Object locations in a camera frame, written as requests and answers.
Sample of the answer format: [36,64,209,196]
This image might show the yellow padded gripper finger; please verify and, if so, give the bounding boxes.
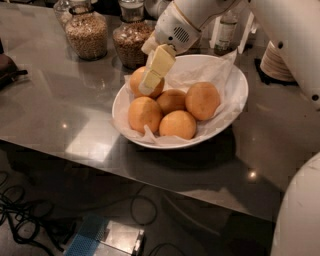
[141,32,159,55]
[139,44,176,95]

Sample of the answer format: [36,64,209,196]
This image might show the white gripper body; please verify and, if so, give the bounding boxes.
[154,2,201,54]

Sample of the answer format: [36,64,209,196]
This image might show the orange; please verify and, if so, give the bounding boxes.
[129,66,164,98]
[156,89,186,115]
[128,97,163,133]
[159,110,197,140]
[185,82,220,121]

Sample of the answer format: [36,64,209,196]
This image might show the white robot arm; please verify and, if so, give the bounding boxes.
[139,0,320,256]

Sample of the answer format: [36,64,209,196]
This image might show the white ceramic bowl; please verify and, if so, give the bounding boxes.
[111,54,249,150]

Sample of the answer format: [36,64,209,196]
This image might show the middle glass granola jar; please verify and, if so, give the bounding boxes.
[113,0,153,70]

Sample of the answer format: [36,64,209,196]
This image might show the clear glass bottle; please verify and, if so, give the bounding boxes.
[214,10,238,55]

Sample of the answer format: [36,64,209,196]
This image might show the white paper liner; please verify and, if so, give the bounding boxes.
[113,49,244,146]

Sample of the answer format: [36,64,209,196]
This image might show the left glass grain jar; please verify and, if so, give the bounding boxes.
[65,5,108,60]

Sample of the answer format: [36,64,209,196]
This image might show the back left glass jar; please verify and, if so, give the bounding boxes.
[53,0,90,28]

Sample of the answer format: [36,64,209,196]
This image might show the stack of paper plates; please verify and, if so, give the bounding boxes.
[260,42,295,82]

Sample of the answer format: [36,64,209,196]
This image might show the black mat under plates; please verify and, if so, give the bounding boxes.
[254,58,298,86]

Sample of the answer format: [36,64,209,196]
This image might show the blue and silver floor box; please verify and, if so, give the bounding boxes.
[64,215,145,256]

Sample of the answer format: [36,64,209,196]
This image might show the white stand frame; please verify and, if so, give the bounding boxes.
[209,12,257,54]

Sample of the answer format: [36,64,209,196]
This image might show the black floor cables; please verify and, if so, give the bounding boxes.
[0,170,188,256]

